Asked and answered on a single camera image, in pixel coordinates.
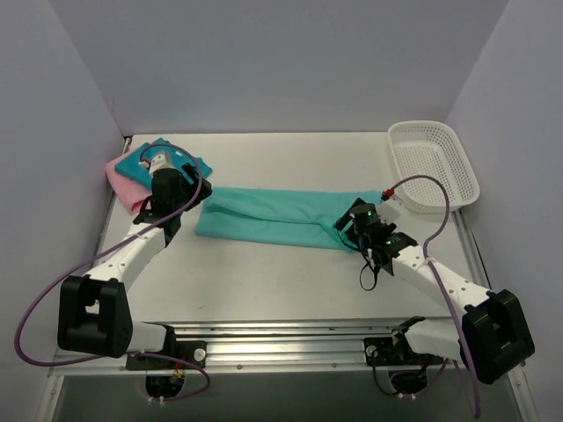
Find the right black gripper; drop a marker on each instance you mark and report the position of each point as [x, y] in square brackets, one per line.
[348, 217]

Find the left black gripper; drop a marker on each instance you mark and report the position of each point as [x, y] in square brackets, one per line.
[196, 181]

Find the mint green t shirt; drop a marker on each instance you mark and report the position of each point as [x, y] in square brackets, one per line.
[282, 217]

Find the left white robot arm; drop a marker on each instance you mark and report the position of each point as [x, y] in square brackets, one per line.
[94, 313]

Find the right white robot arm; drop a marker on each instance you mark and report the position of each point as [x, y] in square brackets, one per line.
[487, 331]

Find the folded teal t shirt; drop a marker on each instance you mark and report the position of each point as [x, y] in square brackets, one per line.
[129, 167]

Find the folded pink t shirt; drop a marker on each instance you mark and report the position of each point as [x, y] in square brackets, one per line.
[130, 193]

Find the white perforated plastic basket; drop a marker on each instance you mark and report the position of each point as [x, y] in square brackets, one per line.
[427, 148]

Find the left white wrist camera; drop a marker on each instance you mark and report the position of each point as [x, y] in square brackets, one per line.
[161, 160]

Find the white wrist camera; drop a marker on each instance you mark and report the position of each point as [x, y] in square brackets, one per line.
[161, 160]
[388, 209]

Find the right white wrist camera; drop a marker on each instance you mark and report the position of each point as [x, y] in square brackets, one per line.
[388, 209]

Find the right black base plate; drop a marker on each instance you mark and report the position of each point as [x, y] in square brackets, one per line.
[387, 351]

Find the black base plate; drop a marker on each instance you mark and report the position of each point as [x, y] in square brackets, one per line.
[387, 351]
[194, 352]

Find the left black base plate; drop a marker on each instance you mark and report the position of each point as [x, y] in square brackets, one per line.
[194, 352]

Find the aluminium frame rail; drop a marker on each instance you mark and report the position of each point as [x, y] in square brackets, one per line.
[260, 305]

